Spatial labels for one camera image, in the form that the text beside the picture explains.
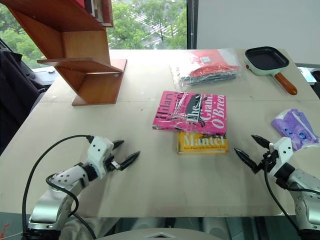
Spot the clear plastic bag with clothes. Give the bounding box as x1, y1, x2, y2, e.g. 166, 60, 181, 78
169, 48, 241, 91

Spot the dark window frame post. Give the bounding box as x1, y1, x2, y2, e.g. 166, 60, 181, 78
186, 0, 200, 50

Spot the zigzag wooden bookshelf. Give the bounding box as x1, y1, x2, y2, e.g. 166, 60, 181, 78
1, 0, 128, 107

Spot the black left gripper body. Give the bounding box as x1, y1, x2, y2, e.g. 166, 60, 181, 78
103, 154, 121, 173

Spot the green square pan, brown handle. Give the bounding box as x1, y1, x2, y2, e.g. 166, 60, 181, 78
244, 46, 298, 96

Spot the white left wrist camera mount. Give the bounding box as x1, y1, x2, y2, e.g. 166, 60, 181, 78
87, 136, 115, 180

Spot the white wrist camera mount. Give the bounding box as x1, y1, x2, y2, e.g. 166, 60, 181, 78
268, 136, 294, 177
87, 136, 115, 180

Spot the pink paperback book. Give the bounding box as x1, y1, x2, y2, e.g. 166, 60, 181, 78
152, 90, 228, 137

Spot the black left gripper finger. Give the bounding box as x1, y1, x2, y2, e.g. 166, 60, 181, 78
111, 139, 125, 151
118, 151, 141, 172

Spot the silver robot torso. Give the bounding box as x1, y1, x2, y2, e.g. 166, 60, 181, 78
95, 226, 226, 240

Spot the purple tissue pack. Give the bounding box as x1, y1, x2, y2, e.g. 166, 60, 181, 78
270, 108, 320, 152

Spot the black chair with dark cloth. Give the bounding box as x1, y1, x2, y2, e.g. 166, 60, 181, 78
0, 37, 48, 156

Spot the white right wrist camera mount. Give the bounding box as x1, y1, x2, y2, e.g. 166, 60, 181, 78
268, 136, 294, 177

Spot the yellow paperback book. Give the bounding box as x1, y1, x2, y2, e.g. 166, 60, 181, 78
176, 131, 229, 156

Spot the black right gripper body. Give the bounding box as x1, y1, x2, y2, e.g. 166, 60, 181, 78
251, 142, 279, 175

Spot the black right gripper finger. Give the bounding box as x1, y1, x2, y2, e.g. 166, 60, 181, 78
250, 134, 272, 150
233, 147, 259, 171

